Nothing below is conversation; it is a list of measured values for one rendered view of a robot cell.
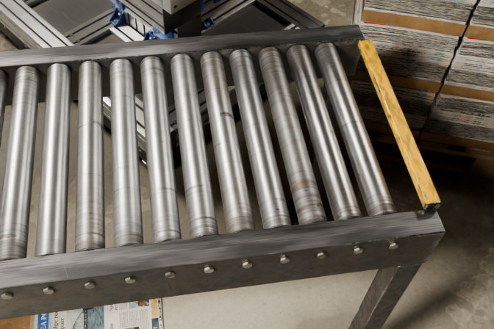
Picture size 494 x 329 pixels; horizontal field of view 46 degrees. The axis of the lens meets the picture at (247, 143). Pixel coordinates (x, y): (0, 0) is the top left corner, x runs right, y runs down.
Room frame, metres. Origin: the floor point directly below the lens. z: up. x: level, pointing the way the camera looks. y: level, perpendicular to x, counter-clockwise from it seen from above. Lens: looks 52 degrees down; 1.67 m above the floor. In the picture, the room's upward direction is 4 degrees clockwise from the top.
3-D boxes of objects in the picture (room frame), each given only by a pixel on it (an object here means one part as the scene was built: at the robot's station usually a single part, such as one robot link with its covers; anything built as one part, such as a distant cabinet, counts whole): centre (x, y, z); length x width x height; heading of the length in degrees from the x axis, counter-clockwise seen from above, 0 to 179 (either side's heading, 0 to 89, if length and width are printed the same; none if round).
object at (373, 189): (0.76, -0.21, 0.77); 0.47 x 0.05 x 0.05; 12
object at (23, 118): (0.62, 0.43, 0.77); 0.47 x 0.05 x 0.05; 12
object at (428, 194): (0.77, -0.29, 0.81); 0.43 x 0.03 x 0.02; 12
